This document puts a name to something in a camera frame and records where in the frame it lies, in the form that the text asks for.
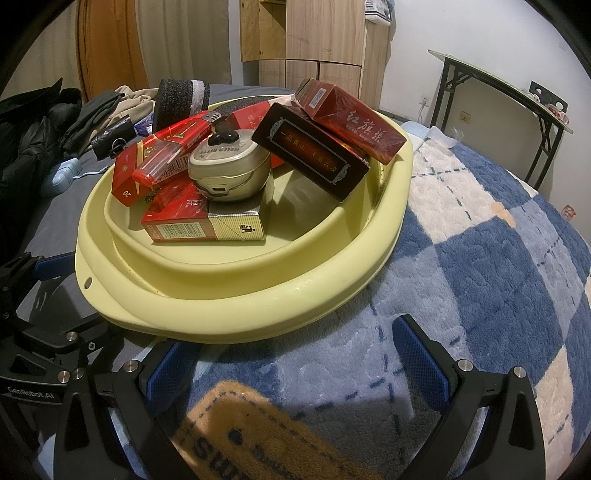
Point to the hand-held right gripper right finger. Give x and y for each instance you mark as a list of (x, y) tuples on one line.
[(420, 360)]

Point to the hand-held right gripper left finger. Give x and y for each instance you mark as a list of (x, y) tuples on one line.
[(171, 369)]

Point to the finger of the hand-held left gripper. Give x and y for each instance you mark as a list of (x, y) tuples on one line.
[(69, 344), (57, 267)]

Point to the yellow plastic basin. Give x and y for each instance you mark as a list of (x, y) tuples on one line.
[(231, 286)]

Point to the red cigarette box gold lid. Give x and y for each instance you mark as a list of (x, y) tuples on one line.
[(184, 226)]

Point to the red lighter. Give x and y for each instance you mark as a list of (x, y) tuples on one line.
[(157, 168)]

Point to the black cylinder sponge applicator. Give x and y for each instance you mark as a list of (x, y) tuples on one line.
[(178, 101)]

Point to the dark brown cigarette box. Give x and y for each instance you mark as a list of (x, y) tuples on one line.
[(314, 161)]

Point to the light blue small case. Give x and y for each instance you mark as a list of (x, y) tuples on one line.
[(60, 177)]

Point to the blue checkered fleece blanket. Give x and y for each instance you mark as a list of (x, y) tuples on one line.
[(485, 286)]

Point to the red cigarette box gold pattern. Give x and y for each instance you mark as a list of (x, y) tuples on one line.
[(127, 175)]

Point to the black jacket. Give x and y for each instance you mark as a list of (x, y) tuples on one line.
[(27, 134)]

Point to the black pouch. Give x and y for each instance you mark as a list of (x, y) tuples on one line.
[(113, 136)]

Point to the dark green garment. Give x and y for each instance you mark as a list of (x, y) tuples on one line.
[(92, 115)]

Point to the beige garment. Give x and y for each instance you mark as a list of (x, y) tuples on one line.
[(136, 104)]

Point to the cream round case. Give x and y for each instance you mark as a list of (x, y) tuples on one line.
[(226, 157)]

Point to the pink plastic bag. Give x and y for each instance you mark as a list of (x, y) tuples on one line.
[(570, 212)]

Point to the light blue pillow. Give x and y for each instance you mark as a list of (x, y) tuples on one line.
[(429, 134)]

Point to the orange brown curtain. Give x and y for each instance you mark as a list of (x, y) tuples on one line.
[(111, 46)]

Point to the plain red cigarette box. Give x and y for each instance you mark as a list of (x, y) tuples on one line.
[(360, 129)]

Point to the black sponge pad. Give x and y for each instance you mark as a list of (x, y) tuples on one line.
[(244, 104)]

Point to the beige curtain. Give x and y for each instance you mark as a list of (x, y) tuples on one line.
[(184, 41)]

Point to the black folding table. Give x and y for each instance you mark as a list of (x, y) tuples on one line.
[(498, 87)]

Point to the black desktop organizer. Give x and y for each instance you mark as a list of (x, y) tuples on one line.
[(549, 99)]

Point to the light wooden wardrobe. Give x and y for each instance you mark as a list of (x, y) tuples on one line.
[(323, 37)]

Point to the white blue folded bag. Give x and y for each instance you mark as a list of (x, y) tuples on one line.
[(379, 9)]

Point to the yellowed wall socket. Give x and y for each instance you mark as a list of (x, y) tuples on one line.
[(466, 117)]

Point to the white wall socket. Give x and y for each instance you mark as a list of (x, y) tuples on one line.
[(423, 102)]

